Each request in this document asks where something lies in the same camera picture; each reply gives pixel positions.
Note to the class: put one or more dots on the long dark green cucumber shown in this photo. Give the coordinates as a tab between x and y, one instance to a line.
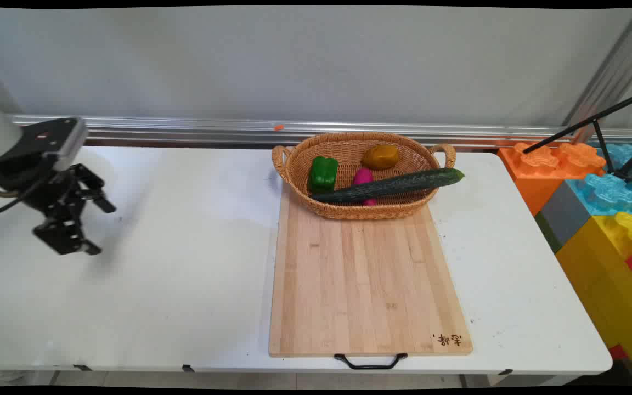
398	185

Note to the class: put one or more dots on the grey giant toy block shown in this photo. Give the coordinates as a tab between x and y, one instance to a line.
565	211

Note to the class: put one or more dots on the bamboo cutting board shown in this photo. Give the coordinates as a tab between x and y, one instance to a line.
365	285

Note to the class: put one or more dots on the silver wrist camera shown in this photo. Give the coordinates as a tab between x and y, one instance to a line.
70	144

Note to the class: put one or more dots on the blue giant toy block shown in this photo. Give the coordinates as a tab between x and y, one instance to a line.
609	192

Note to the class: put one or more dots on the black tripod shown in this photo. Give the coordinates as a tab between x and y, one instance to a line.
601	140

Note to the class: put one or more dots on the pink sweet potato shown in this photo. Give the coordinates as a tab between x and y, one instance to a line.
363	176

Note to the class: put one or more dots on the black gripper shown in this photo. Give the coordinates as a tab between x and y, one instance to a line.
47	192

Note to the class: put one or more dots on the brown potato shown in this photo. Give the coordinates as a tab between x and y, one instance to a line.
381	157

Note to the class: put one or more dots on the green bell pepper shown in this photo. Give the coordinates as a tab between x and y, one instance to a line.
323	173

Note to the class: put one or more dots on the yellow giant toy block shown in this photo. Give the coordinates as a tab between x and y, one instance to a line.
601	274

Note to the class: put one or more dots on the woven wicker basket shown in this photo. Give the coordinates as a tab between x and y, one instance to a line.
404	208

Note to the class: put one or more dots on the black wrist camera mount plate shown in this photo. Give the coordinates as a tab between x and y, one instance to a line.
30	142

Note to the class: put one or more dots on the orange giant toy block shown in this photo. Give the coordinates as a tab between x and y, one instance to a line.
535	175

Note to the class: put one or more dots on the aluminium rail along wall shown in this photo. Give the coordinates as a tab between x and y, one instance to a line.
184	130

